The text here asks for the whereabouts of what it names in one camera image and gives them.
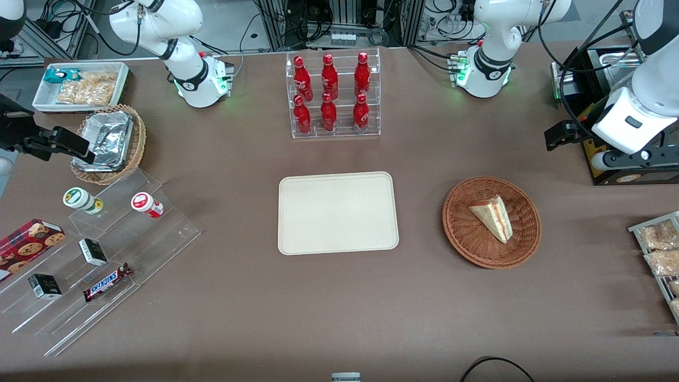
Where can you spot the green lid cup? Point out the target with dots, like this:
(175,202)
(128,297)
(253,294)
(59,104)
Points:
(79,199)

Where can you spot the clear acrylic bottle rack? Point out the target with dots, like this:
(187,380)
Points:
(339,133)

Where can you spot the red tartan cookie box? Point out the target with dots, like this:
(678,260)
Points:
(26,244)

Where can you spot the aluminium foil tray stack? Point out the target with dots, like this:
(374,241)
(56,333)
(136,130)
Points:
(109,138)

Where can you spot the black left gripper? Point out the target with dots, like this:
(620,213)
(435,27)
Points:
(585,126)

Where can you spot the brown wicker basket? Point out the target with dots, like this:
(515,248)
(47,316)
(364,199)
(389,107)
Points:
(467,239)

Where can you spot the triangular sandwich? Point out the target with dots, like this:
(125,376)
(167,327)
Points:
(496,217)

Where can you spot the small black carton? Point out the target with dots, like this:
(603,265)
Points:
(93,252)
(45,287)

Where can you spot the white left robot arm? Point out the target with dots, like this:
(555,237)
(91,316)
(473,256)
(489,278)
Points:
(493,32)

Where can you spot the red lid cup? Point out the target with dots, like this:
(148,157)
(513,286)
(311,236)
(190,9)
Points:
(144,203)

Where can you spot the snickers chocolate bar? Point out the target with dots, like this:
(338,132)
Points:
(106,282)

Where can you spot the clear bag of chips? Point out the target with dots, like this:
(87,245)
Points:
(85,94)
(101,78)

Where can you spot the white rectangular snack bin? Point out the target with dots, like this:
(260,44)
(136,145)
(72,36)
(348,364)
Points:
(42,102)

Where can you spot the red cola bottle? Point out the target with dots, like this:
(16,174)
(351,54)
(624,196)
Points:
(302,116)
(360,114)
(362,74)
(328,114)
(302,77)
(329,77)

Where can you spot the aluminium frame rack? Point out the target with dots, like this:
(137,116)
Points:
(276,26)

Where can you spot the black hot food display case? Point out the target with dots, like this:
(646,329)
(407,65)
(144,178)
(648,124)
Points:
(597,178)

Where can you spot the cream plastic tray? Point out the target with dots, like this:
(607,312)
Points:
(339,212)

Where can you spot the light wicker basket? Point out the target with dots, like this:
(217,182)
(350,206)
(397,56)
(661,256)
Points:
(139,143)

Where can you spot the teal snack packet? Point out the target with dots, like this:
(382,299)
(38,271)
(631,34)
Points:
(53,75)

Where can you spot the clear acrylic step display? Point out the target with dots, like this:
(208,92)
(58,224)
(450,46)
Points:
(159,239)

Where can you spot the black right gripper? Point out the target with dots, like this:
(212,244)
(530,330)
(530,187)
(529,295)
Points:
(15,132)

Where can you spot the grey device edge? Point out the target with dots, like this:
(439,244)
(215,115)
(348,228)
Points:
(346,378)

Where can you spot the clear bag of crackers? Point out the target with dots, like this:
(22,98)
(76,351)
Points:
(658,236)
(663,262)
(675,288)

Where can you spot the white power strip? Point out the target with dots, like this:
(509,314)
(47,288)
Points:
(343,38)

